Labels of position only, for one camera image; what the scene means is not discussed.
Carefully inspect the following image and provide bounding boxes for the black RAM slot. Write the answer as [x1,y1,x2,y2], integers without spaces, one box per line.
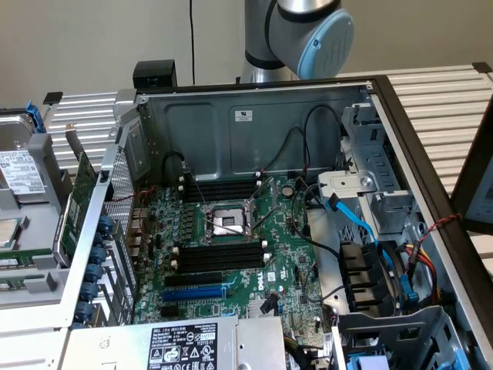
[176,252,267,269]
[171,240,270,262]
[183,189,257,204]
[183,180,257,193]
[177,171,263,190]
[179,238,267,254]
[169,252,270,276]
[177,180,263,198]

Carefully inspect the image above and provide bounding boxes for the metal socket cover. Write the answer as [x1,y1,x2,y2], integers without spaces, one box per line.
[248,176,279,234]

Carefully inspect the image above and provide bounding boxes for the CPU socket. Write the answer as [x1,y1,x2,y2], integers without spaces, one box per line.
[196,199,260,246]

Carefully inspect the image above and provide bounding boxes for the open PC case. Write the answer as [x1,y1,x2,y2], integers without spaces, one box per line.
[57,74,493,370]

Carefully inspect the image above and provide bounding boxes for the green motherboard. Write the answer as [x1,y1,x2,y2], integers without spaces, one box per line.
[132,173,329,337]

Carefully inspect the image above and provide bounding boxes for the long black expansion slot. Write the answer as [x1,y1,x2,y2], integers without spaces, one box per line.
[164,271,223,289]

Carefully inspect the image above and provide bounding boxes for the black data plug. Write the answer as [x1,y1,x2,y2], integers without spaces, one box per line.
[260,292,279,316]

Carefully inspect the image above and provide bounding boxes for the blue expansion slot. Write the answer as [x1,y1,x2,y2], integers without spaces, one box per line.
[161,275,236,304]

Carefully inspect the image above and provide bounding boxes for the silver finned heat sink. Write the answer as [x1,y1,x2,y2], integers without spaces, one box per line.
[247,298,279,318]

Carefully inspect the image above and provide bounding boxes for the metal disk bay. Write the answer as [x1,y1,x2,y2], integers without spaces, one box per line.
[317,103,423,237]

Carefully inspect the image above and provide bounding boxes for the black fan shroud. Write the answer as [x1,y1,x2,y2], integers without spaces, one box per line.
[337,239,406,314]

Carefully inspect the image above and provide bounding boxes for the black box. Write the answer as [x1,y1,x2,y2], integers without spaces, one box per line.
[132,59,179,89]

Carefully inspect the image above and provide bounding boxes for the green graphics card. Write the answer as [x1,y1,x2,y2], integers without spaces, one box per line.
[51,122,101,269]

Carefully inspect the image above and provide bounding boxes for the blue plastic clip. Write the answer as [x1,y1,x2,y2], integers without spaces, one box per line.
[399,274,420,309]

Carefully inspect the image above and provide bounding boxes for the silver power supply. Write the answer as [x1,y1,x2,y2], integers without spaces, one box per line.
[67,314,287,370]

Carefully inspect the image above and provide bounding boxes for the grey disk bay cage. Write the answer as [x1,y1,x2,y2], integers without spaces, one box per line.
[330,304,477,370]

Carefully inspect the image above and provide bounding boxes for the silver hard disk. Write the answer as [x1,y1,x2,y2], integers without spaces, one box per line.
[0,113,40,205]

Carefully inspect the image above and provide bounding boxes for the black case side panel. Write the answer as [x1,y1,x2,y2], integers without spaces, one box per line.
[449,82,493,235]

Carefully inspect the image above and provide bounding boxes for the CPU chip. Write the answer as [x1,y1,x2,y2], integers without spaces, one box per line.
[0,217,22,251]

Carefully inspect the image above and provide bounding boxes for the thin black red wire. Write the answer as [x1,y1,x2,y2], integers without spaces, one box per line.
[302,104,344,182]
[260,126,307,174]

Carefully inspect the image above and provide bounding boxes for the black cable with clip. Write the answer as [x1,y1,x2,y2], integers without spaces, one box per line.
[163,150,193,183]

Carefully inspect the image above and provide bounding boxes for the red black twisted wire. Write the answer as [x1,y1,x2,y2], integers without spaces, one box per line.
[104,185,158,207]
[417,213,463,246]

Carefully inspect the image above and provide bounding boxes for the blue data wire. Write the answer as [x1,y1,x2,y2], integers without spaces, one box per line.
[324,193,397,281]

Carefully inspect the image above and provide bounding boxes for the long black cable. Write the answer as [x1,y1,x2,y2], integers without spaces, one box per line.
[187,0,196,85]

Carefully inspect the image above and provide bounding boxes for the coloured power wires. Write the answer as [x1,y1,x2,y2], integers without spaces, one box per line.
[398,240,442,305]

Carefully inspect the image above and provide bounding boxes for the blue disk bracket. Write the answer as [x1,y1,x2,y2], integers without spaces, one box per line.
[22,99,48,135]

